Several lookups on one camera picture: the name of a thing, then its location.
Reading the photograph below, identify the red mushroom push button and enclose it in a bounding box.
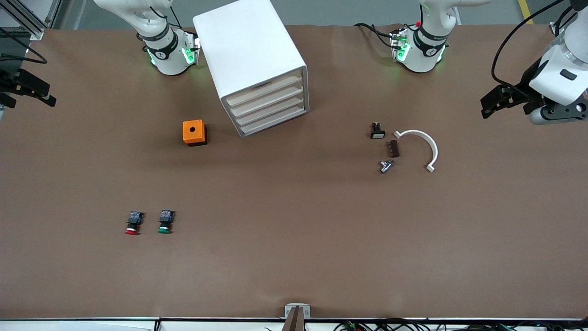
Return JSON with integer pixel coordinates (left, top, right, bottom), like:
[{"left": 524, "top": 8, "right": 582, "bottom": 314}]
[{"left": 124, "top": 211, "right": 145, "bottom": 236}]

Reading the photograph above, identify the aluminium frame profile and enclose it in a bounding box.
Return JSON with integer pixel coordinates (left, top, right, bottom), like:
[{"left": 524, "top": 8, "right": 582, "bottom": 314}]
[{"left": 0, "top": 0, "right": 62, "bottom": 42}]

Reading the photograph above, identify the white curved plastic bracket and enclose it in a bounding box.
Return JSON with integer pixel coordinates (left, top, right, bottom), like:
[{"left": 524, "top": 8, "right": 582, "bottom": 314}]
[{"left": 394, "top": 130, "right": 439, "bottom": 173}]

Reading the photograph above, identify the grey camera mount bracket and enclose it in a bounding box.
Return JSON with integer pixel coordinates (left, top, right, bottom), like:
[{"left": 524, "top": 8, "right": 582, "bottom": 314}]
[{"left": 284, "top": 303, "right": 311, "bottom": 331}]

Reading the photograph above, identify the black base cable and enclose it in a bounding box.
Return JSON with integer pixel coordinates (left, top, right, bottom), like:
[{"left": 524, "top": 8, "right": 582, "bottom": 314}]
[{"left": 354, "top": 22, "right": 396, "bottom": 48}]

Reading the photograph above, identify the orange box with hole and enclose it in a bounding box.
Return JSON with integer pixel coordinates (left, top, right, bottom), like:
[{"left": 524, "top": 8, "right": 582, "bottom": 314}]
[{"left": 182, "top": 120, "right": 208, "bottom": 147}]

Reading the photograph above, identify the black looped cable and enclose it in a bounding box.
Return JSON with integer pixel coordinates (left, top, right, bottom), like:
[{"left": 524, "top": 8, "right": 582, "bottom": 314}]
[{"left": 0, "top": 27, "right": 48, "bottom": 65}]

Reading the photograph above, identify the green mushroom push button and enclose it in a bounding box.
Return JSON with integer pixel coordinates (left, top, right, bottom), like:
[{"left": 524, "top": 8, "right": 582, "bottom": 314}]
[{"left": 158, "top": 210, "right": 176, "bottom": 234}]

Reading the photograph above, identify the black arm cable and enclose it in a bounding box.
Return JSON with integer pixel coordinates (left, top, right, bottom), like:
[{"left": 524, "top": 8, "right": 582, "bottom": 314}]
[{"left": 491, "top": 0, "right": 566, "bottom": 89}]

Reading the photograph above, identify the black cable bundle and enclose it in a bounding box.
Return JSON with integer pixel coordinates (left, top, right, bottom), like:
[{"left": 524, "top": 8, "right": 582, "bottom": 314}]
[{"left": 333, "top": 317, "right": 588, "bottom": 331}]

